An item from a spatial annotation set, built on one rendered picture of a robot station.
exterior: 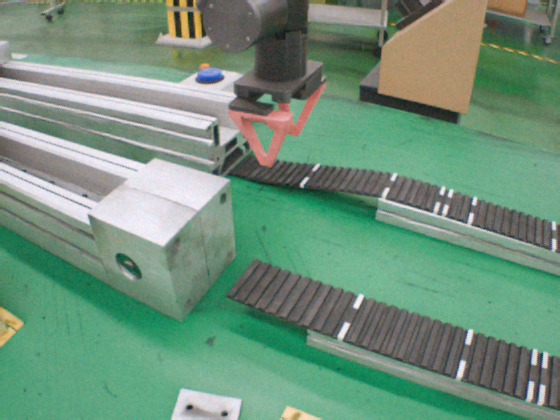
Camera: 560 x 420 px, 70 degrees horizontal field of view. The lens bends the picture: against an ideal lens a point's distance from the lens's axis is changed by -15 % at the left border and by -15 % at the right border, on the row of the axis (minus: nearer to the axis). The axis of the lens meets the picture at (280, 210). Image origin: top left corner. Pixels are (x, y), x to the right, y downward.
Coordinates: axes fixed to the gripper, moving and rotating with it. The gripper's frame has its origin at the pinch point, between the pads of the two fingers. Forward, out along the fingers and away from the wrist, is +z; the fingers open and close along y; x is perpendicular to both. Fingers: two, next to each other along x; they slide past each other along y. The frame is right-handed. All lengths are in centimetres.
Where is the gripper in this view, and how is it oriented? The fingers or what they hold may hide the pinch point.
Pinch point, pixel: (280, 143)
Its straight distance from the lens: 54.9
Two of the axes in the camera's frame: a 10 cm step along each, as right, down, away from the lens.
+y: -4.2, 5.6, -7.2
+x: 9.1, 2.5, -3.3
